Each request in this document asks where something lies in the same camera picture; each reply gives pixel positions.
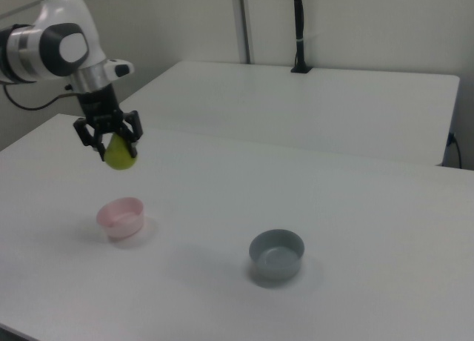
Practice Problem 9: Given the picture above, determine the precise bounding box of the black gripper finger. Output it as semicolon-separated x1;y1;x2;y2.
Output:
118;110;144;159
72;117;107;162

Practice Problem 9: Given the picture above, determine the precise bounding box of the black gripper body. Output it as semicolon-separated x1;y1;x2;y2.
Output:
77;85;125;134

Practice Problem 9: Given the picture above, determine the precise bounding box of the green pear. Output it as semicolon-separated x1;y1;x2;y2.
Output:
104;133;138;172

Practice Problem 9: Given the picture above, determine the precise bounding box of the pink plastic bowl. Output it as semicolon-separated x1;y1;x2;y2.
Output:
96;196;144;242

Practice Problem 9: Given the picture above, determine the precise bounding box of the grey plastic bowl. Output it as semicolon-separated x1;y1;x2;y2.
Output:
248;228;306;282

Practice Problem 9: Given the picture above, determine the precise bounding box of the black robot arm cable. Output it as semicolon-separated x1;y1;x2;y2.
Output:
3;83;73;113

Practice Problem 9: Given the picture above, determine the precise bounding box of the white wall partition post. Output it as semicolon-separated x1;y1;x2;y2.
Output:
229;0;255;64

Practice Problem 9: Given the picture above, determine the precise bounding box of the black camera pole with clamp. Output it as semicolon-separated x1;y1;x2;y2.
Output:
290;0;313;74

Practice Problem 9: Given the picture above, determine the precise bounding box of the black cable at table edge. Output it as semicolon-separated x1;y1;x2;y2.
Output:
446;131;464;170

